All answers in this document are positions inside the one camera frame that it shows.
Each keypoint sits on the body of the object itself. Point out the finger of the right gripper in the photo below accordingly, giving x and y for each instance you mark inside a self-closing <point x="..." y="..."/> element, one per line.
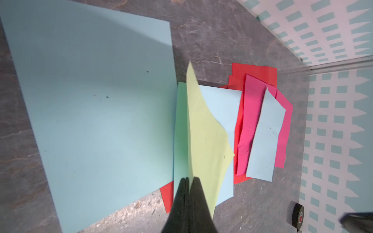
<point x="357" y="222"/>

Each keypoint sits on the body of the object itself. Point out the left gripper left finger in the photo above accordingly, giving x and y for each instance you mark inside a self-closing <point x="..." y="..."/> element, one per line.
<point x="178" y="220"/>

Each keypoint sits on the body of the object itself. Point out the black tape roll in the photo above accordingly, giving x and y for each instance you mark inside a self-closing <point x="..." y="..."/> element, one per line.
<point x="297" y="216"/>

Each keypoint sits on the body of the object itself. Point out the blue paper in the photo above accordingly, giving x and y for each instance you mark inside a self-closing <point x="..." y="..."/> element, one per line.
<point x="224" y="105"/>
<point x="100" y="91"/>
<point x="264" y="147"/>

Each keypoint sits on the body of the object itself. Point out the magenta paper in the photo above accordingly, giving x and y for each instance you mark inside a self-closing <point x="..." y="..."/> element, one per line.
<point x="253" y="95"/>
<point x="285" y="131"/>

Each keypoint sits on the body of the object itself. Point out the far left blue paper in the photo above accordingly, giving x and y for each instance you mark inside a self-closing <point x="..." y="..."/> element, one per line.
<point x="100" y="91"/>

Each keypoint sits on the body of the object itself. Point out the right blue paper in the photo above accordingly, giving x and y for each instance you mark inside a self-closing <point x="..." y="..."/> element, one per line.
<point x="264" y="147"/>

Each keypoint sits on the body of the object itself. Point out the small green paper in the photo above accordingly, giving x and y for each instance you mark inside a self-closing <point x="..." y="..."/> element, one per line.
<point x="209" y="151"/>

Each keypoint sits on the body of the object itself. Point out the red paper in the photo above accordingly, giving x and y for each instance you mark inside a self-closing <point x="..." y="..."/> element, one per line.
<point x="236" y="82"/>

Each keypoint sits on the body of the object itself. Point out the middle blue paper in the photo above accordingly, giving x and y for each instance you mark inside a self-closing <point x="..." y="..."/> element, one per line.
<point x="224" y="105"/>

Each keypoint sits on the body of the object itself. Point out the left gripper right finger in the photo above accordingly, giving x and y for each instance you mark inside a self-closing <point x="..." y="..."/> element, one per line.
<point x="199" y="217"/>

